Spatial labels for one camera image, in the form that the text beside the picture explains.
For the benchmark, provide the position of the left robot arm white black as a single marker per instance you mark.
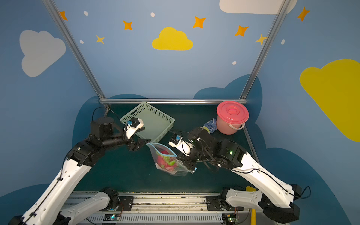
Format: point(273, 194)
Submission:
point(105, 135)

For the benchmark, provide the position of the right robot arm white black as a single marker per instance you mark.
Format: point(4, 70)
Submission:
point(272, 196)

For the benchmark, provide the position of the aluminium frame right post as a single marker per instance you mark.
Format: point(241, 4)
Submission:
point(275, 27)

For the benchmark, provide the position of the pink dragon fruit toy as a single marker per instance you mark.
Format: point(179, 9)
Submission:
point(166, 163)

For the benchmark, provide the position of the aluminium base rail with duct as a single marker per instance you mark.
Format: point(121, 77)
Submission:
point(169, 209)

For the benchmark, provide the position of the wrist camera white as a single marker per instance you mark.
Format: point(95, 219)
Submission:
point(132, 126)
point(180, 144)

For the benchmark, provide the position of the pink plastic bucket with lid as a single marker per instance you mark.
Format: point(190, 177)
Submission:
point(231, 117)

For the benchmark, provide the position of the clear zip-top bag blue seal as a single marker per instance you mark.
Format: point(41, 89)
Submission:
point(160, 149)

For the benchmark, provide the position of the aluminium frame left post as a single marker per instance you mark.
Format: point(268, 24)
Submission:
point(60, 23)

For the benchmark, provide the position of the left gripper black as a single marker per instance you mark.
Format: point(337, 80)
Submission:
point(131, 143)

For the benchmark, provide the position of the aluminium frame post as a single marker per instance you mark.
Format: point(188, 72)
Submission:
point(60, 23)
point(275, 27)

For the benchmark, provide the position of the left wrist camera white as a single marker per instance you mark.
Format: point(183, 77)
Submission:
point(132, 126)

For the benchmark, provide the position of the light green perforated plastic basket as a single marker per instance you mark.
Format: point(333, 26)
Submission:
point(157, 124)

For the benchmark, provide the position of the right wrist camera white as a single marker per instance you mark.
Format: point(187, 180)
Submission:
point(180, 144)

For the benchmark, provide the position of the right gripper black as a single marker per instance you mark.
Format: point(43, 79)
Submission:
point(185, 157)

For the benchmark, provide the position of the aluminium frame back rail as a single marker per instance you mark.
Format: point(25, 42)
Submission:
point(167, 101)

